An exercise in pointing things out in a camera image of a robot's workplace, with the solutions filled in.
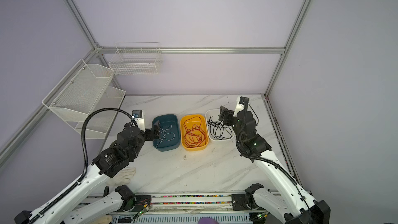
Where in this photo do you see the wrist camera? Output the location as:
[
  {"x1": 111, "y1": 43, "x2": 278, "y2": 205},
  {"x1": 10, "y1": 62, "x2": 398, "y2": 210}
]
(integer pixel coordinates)
[
  {"x1": 132, "y1": 110, "x2": 146, "y2": 131},
  {"x1": 233, "y1": 96, "x2": 249, "y2": 117}
]

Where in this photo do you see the purple object at edge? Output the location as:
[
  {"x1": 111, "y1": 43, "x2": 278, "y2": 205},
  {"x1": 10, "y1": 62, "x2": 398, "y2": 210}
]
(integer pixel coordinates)
[{"x1": 198, "y1": 217, "x2": 218, "y2": 224}]

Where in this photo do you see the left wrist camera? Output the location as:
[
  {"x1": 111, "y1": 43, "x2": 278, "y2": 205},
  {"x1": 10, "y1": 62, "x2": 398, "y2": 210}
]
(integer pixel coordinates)
[{"x1": 132, "y1": 110, "x2": 146, "y2": 131}]

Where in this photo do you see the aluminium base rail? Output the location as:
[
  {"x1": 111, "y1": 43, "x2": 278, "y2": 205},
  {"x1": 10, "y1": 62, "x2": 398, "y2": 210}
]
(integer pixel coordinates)
[{"x1": 61, "y1": 190, "x2": 320, "y2": 215}]

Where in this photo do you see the white work glove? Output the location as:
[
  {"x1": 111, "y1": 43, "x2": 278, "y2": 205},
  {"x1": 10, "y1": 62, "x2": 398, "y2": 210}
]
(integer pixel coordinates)
[{"x1": 106, "y1": 167, "x2": 136, "y2": 187}]

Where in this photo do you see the dark teal plastic bin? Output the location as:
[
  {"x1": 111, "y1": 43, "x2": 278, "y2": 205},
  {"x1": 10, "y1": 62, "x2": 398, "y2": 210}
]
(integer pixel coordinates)
[{"x1": 152, "y1": 114, "x2": 181, "y2": 152}]

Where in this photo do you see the lower white mesh shelf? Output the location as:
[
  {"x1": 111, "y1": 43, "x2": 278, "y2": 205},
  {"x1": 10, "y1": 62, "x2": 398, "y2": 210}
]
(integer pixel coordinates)
[{"x1": 81, "y1": 86, "x2": 125, "y2": 140}]

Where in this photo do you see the yellow plastic bin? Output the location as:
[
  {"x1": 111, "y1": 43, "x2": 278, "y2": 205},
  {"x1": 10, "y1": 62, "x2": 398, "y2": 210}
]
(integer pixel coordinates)
[{"x1": 180, "y1": 114, "x2": 209, "y2": 151}]

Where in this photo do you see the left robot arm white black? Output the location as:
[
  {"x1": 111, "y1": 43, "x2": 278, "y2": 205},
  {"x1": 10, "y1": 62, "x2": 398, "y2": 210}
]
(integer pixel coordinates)
[{"x1": 15, "y1": 107, "x2": 159, "y2": 224}]

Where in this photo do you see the white plastic bin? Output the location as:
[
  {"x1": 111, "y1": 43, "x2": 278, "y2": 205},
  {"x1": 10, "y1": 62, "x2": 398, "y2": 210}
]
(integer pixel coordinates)
[{"x1": 205, "y1": 109, "x2": 235, "y2": 142}]

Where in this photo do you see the white cable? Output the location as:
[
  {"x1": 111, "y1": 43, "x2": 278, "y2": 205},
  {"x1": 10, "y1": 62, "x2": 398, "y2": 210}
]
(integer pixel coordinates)
[{"x1": 156, "y1": 125, "x2": 175, "y2": 148}]

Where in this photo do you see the red cable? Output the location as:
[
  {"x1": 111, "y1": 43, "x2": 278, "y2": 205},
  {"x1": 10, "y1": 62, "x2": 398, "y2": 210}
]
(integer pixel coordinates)
[{"x1": 182, "y1": 116, "x2": 207, "y2": 147}]

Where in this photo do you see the upper white mesh shelf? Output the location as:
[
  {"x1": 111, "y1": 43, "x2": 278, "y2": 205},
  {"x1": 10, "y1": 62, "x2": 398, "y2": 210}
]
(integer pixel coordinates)
[{"x1": 42, "y1": 59, "x2": 114, "y2": 122}]

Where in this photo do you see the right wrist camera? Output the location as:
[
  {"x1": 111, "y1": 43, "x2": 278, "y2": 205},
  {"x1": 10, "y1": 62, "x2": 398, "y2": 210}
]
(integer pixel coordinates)
[{"x1": 233, "y1": 96, "x2": 249, "y2": 117}]

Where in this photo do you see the white wire wall basket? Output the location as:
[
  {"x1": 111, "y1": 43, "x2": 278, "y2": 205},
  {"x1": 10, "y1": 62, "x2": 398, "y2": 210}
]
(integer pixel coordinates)
[{"x1": 108, "y1": 42, "x2": 163, "y2": 76}]

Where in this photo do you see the black cable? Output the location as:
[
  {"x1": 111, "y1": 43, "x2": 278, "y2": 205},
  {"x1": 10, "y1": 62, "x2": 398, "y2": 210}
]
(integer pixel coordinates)
[
  {"x1": 206, "y1": 114, "x2": 234, "y2": 141},
  {"x1": 209, "y1": 121, "x2": 233, "y2": 141}
]

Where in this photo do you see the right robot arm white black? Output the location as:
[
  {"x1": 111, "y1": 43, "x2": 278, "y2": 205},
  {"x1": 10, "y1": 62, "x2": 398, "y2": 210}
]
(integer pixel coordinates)
[{"x1": 219, "y1": 96, "x2": 331, "y2": 224}]

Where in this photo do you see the beige cloth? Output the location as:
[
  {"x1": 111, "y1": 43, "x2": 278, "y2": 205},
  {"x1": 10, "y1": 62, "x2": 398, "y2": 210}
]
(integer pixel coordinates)
[{"x1": 92, "y1": 215, "x2": 112, "y2": 224}]

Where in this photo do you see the white mesh shelf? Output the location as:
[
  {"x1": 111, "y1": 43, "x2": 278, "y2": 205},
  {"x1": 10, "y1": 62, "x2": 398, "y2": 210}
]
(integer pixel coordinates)
[
  {"x1": 42, "y1": 59, "x2": 114, "y2": 122},
  {"x1": 81, "y1": 86, "x2": 125, "y2": 140}
]

